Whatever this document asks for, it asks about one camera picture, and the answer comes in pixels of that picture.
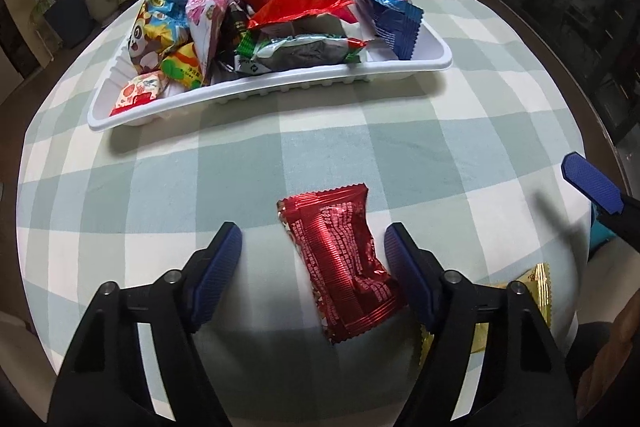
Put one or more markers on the black snack packet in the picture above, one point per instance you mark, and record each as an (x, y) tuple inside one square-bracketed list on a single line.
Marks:
[(232, 24)]

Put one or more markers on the pink cartoon snack packet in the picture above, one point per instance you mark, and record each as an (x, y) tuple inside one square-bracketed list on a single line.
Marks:
[(205, 12)]

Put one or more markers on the white plastic tray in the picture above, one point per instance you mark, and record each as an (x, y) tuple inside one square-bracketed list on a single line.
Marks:
[(300, 82)]

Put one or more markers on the blue biscuit packet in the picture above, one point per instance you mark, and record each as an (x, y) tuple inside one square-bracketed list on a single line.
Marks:
[(387, 7)]

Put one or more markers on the dark red foil snack packet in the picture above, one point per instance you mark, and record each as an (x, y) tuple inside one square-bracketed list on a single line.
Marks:
[(345, 267)]

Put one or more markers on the blue yellow snack packet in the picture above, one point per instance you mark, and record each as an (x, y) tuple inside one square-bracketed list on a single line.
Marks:
[(155, 22)]

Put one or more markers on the orange yellow snack packet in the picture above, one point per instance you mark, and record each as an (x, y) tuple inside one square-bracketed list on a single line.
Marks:
[(185, 67)]

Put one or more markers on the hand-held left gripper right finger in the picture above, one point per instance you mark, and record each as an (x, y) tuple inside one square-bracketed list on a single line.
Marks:
[(407, 267)]

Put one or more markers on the gold foil snack packet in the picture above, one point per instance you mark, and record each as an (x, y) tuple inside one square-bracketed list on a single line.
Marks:
[(535, 292)]

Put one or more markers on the small red white snack packet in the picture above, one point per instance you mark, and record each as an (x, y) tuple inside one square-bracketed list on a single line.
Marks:
[(137, 94)]

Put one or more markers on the green grey snack packet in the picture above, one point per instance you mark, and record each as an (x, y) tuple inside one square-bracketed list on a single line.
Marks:
[(300, 52)]

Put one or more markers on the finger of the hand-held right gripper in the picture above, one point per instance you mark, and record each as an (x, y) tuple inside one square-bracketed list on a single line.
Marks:
[(595, 184)]

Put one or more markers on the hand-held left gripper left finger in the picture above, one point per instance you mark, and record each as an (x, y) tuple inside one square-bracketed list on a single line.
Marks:
[(220, 267)]

